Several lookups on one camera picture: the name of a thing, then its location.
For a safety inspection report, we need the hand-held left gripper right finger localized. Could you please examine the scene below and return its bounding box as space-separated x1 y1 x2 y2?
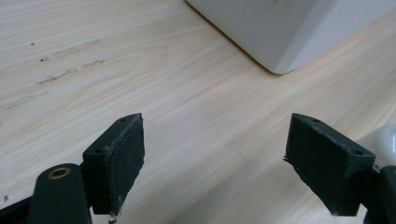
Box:
283 112 376 217

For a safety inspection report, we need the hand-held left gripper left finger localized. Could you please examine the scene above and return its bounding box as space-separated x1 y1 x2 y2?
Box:
82 112 146 217

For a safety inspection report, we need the small white round object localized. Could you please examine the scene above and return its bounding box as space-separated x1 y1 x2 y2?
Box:
356 124 396 168

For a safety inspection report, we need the white plastic storage box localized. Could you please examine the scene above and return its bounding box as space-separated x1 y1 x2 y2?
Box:
186 0 396 76

